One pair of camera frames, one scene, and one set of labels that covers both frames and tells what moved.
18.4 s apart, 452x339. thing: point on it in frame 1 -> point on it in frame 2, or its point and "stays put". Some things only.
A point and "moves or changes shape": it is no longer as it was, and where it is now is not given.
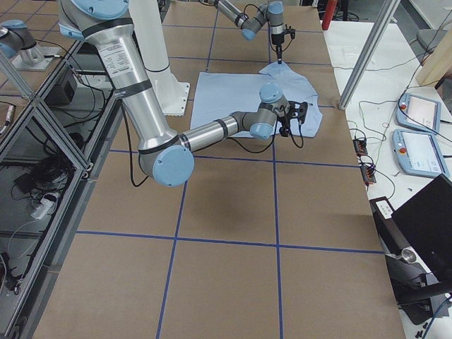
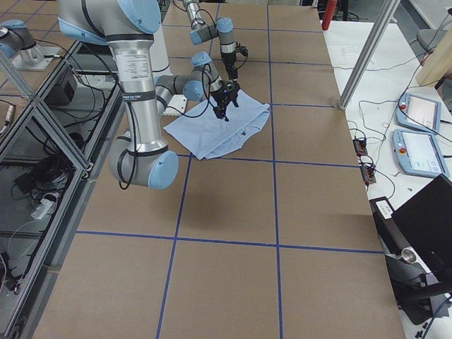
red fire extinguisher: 330,10 stays put
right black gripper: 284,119 -> 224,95
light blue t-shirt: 217,95 moves or changes shape
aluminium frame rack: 53,145 stays put
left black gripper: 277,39 -> 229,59
